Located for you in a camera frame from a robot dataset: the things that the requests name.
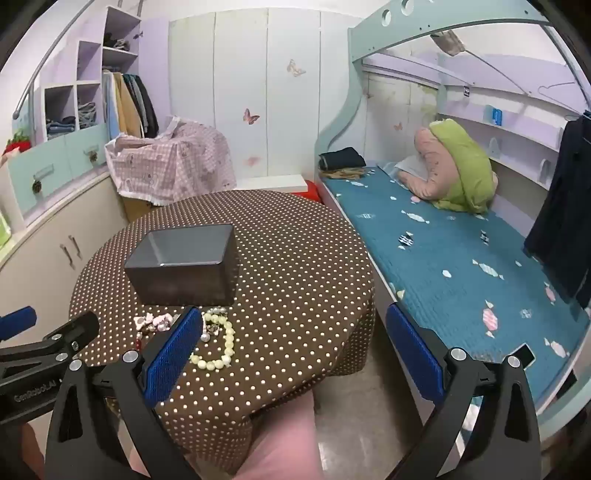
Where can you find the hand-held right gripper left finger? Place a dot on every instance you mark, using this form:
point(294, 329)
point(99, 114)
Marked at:
point(170, 357)

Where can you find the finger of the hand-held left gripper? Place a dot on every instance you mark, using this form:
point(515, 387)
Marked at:
point(21, 318)
point(69, 337)

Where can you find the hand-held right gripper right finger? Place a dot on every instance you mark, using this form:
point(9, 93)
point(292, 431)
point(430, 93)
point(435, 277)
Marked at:
point(413, 355)

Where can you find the stainless steel tray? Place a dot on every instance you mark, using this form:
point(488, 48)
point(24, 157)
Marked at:
point(184, 277)

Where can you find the person's left leg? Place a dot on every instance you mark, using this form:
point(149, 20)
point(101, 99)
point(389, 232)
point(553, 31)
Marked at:
point(32, 452)

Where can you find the person's leg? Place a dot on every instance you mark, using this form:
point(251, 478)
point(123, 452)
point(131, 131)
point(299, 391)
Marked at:
point(32, 452)
point(281, 443)

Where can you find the white low cabinet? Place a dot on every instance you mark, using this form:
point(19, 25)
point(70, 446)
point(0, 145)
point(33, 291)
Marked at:
point(41, 258)

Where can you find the teal candy print bed sheet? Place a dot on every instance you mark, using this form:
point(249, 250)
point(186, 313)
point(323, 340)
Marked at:
point(443, 249)

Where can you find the person's right leg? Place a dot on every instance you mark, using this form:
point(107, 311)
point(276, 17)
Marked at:
point(281, 443)

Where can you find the brown polka dot tablecloth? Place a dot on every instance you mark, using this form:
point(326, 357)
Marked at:
point(295, 277)

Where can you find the brown cardboard box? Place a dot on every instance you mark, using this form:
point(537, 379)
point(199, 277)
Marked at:
point(136, 207)

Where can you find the teal drawer cabinet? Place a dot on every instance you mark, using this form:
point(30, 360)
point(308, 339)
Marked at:
point(55, 161)

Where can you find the white pillow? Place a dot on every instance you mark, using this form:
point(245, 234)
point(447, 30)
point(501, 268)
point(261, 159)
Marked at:
point(408, 166)

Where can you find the tan folded cloth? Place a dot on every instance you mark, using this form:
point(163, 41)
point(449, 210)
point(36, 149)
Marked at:
point(346, 173)

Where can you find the red plastic stool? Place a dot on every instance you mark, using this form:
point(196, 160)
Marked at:
point(311, 190)

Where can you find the pink checkered cloth cover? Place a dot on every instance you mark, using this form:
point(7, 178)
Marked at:
point(175, 161)

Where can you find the folded jeans pile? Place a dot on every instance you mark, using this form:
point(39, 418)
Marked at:
point(60, 125)

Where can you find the pink and green rolled quilt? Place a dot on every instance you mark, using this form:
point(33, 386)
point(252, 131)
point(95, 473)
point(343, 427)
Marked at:
point(429, 157)

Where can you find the green blanket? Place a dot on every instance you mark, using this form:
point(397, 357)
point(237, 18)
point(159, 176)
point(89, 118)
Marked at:
point(466, 161)

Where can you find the white flat box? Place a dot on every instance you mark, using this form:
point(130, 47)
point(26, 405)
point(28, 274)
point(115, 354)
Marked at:
point(272, 183)

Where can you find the dark hanging garment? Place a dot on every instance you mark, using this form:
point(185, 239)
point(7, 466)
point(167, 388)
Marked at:
point(561, 207)

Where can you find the dark folded clothes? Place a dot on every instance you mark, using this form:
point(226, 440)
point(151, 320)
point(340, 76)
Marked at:
point(341, 158)

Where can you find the pale butterfly sticker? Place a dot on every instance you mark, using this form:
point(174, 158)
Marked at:
point(252, 161)

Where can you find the small butterfly sticker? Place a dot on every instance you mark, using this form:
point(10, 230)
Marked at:
point(398, 126)

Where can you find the white wardrobe doors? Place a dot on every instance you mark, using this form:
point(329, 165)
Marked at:
point(272, 138)

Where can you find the row of hanging clothes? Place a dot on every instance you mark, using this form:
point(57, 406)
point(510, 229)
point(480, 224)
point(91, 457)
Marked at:
point(134, 101)

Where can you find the blue shelf item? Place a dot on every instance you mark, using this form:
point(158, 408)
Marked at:
point(495, 115)

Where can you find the pink butterfly sticker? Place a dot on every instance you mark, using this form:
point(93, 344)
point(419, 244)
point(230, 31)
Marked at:
point(251, 116)

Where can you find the purple white shelving unit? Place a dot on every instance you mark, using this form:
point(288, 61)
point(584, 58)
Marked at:
point(92, 60)

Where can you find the tan butterfly sticker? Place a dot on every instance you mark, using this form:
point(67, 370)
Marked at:
point(295, 68)

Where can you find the grey fly swatter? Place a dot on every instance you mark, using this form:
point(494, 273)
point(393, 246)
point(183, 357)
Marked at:
point(448, 42)

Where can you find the grey metal rail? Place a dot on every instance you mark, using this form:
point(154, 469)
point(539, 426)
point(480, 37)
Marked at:
point(37, 78)

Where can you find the light teal bunk bed frame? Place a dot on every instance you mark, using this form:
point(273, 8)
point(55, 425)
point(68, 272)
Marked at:
point(351, 110)

